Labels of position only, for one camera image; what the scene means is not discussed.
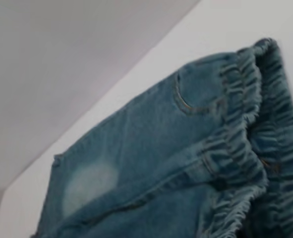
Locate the blue denim shorts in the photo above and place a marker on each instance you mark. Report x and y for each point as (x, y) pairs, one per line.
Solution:
(173, 148)

